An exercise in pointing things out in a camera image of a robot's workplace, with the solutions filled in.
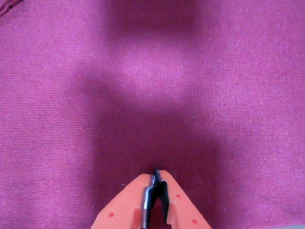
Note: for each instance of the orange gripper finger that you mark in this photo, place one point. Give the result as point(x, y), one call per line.
point(181, 207)
point(124, 207)

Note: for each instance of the maroon cloth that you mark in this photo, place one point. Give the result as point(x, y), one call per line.
point(71, 95)

